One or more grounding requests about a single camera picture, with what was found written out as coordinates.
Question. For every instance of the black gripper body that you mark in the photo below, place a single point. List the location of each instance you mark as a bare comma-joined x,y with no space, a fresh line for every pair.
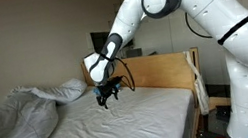
107,89

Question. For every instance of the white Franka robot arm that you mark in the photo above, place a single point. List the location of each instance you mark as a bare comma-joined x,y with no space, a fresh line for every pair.
222,12

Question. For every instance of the mattress with white sheet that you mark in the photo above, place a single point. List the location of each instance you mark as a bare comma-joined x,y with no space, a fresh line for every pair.
146,122

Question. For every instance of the black monitor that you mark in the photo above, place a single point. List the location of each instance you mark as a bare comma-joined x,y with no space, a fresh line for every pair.
99,41

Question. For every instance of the white tote bag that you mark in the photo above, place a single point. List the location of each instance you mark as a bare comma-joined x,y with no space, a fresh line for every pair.
201,95

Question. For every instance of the black floor box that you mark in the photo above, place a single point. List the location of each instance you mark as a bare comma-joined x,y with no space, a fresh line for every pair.
223,113

